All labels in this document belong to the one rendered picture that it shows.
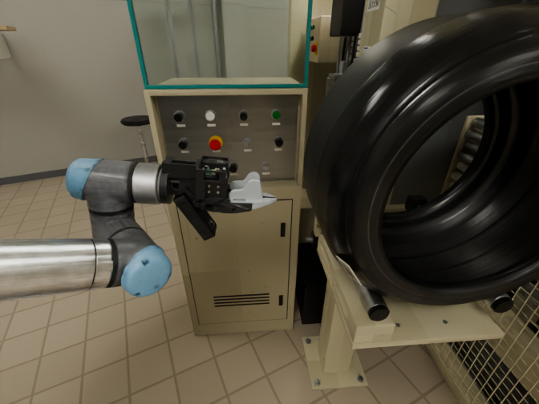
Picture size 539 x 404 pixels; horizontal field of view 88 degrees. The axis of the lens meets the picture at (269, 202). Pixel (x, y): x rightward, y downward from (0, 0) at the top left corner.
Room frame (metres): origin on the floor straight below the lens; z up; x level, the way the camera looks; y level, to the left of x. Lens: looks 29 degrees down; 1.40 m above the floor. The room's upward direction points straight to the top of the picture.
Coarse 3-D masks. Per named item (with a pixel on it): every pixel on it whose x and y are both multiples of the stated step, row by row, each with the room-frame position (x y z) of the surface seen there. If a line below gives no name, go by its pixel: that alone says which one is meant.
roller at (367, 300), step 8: (352, 280) 0.50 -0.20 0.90; (360, 288) 0.46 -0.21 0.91; (360, 296) 0.45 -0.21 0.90; (368, 296) 0.43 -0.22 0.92; (376, 296) 0.43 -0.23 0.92; (368, 304) 0.41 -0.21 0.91; (376, 304) 0.40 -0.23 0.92; (384, 304) 0.41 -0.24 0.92; (368, 312) 0.40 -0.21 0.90; (376, 312) 0.39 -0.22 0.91; (384, 312) 0.39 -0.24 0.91; (376, 320) 0.39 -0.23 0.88
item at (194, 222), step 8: (184, 192) 0.46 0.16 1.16; (176, 200) 0.45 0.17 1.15; (184, 200) 0.45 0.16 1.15; (184, 208) 0.45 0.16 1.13; (192, 208) 0.45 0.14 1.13; (200, 208) 0.47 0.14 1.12; (192, 216) 0.45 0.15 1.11; (200, 216) 0.45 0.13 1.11; (208, 216) 0.48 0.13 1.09; (192, 224) 0.45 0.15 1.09; (200, 224) 0.45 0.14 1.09; (208, 224) 0.46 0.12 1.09; (216, 224) 0.48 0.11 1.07; (200, 232) 0.45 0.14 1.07; (208, 232) 0.45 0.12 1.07
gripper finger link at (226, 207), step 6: (222, 204) 0.43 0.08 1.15; (228, 204) 0.43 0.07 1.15; (234, 204) 0.44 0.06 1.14; (240, 204) 0.44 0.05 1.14; (246, 204) 0.44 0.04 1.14; (216, 210) 0.43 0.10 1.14; (222, 210) 0.43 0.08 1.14; (228, 210) 0.43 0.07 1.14; (234, 210) 0.43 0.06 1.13; (240, 210) 0.43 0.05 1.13; (246, 210) 0.44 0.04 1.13
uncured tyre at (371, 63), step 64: (384, 64) 0.47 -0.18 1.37; (448, 64) 0.40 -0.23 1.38; (512, 64) 0.39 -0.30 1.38; (320, 128) 0.53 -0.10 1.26; (384, 128) 0.39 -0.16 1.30; (512, 128) 0.67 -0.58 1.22; (320, 192) 0.44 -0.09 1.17; (384, 192) 0.38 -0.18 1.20; (448, 192) 0.68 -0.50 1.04; (512, 192) 0.61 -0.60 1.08; (384, 256) 0.38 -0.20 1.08; (448, 256) 0.55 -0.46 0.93; (512, 256) 0.49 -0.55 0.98
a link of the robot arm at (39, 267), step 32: (0, 256) 0.24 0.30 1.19; (32, 256) 0.26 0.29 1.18; (64, 256) 0.28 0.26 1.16; (96, 256) 0.30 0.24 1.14; (128, 256) 0.32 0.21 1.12; (160, 256) 0.33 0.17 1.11; (0, 288) 0.22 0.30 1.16; (32, 288) 0.24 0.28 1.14; (64, 288) 0.26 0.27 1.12; (96, 288) 0.28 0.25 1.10; (128, 288) 0.29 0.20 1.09; (160, 288) 0.32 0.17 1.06
